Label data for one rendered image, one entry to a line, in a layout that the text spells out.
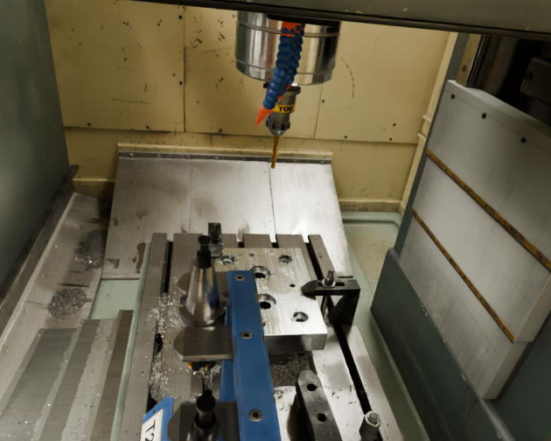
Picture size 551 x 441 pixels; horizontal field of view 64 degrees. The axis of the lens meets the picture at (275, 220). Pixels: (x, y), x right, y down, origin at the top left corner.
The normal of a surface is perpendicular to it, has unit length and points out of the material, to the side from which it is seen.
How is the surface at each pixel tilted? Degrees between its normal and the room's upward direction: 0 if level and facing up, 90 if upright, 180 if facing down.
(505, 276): 90
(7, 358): 17
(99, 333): 7
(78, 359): 8
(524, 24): 112
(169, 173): 24
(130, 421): 0
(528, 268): 93
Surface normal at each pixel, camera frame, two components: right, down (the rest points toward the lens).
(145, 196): 0.15, -0.56
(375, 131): 0.15, 0.53
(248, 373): 0.11, -0.85
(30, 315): 0.40, -0.80
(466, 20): 0.09, 0.81
